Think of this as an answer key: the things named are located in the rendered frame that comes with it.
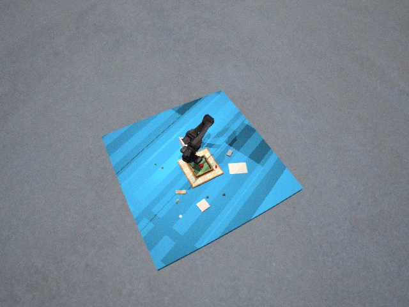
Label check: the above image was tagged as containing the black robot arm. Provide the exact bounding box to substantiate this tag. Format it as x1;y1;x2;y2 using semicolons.
181;114;215;163

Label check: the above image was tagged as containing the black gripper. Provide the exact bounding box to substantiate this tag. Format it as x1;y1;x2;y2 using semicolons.
180;146;203;164

